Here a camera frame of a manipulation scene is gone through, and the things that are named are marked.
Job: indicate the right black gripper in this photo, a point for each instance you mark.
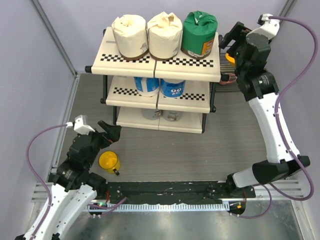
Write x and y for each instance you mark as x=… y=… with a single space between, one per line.
x=238 y=33

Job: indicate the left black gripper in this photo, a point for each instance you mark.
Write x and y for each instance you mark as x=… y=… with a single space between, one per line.
x=113 y=134

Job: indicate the green paper roll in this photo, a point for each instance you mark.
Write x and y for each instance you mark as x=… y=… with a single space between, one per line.
x=198 y=35

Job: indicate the grey paper roll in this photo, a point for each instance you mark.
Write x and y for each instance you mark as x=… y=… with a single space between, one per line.
x=151 y=114
x=172 y=115

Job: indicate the blue roll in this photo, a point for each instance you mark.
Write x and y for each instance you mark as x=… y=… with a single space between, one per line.
x=172 y=88
x=147 y=86

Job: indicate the blue roll front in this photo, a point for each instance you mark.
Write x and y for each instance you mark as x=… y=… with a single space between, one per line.
x=172 y=88

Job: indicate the cream paper roll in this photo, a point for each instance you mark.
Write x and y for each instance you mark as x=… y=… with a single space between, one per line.
x=164 y=35

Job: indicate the cream roll with brown band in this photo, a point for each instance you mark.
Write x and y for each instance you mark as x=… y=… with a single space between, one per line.
x=130 y=35

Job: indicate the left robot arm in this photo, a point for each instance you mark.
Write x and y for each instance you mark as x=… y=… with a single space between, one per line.
x=73 y=185

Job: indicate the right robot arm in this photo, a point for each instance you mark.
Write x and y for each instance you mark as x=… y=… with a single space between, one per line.
x=250 y=51

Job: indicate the cream three-tier checkered shelf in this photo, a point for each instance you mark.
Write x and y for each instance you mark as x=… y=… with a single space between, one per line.
x=120 y=92

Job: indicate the yellow bowl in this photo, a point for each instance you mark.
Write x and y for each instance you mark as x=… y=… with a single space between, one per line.
x=230 y=59

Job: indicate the pink object in rack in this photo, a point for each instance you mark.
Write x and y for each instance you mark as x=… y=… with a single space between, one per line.
x=226 y=79

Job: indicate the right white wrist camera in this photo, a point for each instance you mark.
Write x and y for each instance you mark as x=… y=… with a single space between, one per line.
x=268 y=27

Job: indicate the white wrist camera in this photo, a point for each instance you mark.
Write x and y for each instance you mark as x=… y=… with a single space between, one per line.
x=80 y=125
x=268 y=27

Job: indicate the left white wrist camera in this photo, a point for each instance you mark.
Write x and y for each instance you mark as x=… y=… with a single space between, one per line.
x=80 y=125

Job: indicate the yellow cup with handle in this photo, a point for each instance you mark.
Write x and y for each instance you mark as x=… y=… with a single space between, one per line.
x=110 y=162

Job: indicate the black wire basket rack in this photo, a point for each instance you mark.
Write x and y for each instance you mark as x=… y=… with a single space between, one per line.
x=225 y=67

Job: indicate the white slotted cable duct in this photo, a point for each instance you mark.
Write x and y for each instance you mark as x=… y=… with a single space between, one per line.
x=173 y=207

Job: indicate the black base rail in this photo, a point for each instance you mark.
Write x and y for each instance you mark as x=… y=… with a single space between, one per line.
x=175 y=192

